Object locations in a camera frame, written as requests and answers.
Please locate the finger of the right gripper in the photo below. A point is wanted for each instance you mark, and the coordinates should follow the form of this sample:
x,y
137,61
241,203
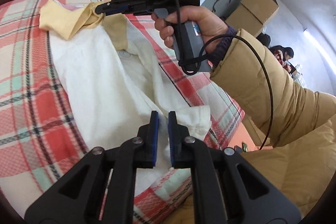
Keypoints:
x,y
112,8
143,12

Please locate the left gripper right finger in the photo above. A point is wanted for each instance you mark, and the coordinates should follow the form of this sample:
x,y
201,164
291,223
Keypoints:
x,y
226,188

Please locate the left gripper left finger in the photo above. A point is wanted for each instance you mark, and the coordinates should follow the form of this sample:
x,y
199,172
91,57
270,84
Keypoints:
x,y
100,187

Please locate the white yellow pink shirt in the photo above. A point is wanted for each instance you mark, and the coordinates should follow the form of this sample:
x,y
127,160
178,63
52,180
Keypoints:
x,y
113,80

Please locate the right hand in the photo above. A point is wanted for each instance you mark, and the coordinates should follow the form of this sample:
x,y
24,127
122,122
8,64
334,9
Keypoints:
x,y
209,24

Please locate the red plaid bed sheet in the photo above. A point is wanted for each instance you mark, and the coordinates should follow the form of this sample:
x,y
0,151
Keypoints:
x,y
40,140

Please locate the tan jacket right sleeve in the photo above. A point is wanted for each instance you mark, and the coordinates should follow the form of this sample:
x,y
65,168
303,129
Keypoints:
x,y
300,123

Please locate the folded cardboard box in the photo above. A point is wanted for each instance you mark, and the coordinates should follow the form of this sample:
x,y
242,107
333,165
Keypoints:
x,y
253,15

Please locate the person in background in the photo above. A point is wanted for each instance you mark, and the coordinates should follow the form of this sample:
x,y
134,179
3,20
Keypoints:
x,y
283,55

